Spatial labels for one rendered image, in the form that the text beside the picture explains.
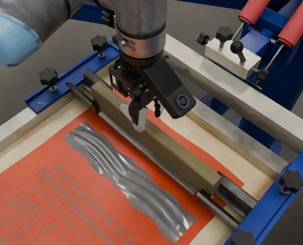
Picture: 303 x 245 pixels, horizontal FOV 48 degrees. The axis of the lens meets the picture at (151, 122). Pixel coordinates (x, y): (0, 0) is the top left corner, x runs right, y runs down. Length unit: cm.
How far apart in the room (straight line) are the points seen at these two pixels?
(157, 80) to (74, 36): 203
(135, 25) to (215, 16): 224
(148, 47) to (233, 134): 37
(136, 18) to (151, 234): 44
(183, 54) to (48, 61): 164
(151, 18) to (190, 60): 41
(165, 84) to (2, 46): 26
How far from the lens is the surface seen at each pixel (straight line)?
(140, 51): 51
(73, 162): 81
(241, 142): 80
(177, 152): 68
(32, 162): 83
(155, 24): 49
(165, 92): 55
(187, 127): 84
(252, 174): 81
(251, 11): 99
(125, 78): 59
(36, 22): 44
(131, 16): 47
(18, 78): 238
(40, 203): 78
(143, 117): 64
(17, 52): 43
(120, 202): 75
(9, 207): 80
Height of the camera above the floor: 165
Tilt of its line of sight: 56 degrees down
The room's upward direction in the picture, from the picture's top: straight up
